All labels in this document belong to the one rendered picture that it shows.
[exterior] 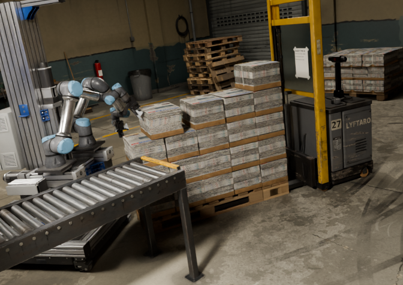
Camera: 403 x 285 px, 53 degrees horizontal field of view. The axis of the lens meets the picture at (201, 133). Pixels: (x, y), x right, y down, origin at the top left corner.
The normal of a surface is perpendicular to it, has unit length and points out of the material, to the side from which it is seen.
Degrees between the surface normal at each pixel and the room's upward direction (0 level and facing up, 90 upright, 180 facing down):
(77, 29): 90
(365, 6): 90
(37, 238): 90
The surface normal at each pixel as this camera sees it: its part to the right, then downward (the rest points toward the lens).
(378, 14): -0.73, 0.26
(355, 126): 0.37, 0.20
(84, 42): 0.66, 0.11
